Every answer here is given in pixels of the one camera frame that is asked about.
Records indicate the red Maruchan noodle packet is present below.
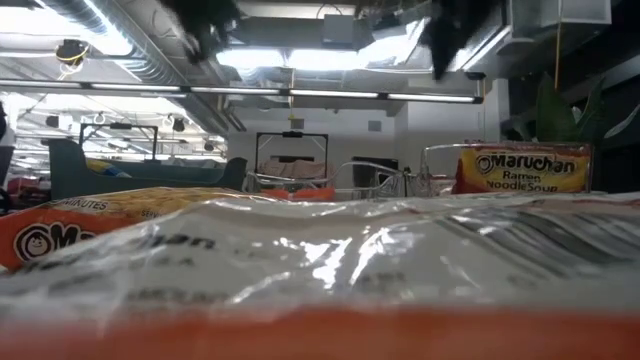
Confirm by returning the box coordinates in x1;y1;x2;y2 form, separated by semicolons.
452;144;594;196

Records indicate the blue Maruchan noodle packet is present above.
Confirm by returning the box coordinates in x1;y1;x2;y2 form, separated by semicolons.
85;158;134;180

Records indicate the orange Maruchan noodle packet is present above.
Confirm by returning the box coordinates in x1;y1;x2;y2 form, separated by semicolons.
0;192;640;360
259;185;337;202
0;186;281;274

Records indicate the green plant in white pot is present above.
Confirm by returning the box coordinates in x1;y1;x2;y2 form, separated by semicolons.
534;72;640;146

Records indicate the long ceiling light strip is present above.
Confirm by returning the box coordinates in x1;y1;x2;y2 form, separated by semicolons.
0;78;485;105

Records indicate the black monitor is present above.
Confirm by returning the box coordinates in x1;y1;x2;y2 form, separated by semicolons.
352;156;400;190

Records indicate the person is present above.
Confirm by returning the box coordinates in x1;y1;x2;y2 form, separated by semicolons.
0;99;17;187

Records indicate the silver ventilation duct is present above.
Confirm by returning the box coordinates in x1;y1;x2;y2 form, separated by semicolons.
42;0;246;134

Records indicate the yellow hanging cord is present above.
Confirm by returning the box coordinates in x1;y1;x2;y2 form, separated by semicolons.
553;24;562;81

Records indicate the black metal station frame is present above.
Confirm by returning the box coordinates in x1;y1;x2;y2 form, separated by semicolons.
78;122;160;162
253;130;330;177

